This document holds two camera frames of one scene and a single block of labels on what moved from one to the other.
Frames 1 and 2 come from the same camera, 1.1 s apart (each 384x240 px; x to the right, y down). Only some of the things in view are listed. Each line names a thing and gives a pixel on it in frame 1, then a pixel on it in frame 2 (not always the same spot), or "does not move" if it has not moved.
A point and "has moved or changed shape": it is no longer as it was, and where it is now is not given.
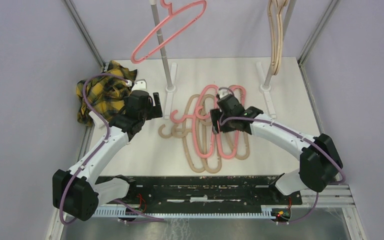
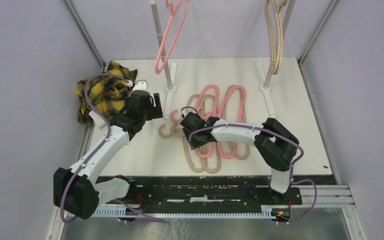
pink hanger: [170, 8] has moved or changed shape
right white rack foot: [265, 90] does not move
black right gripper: [215, 113] -> [193, 143]
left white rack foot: [170, 91] does not move
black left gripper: [158, 112] does not move
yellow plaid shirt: [104, 93] does not move
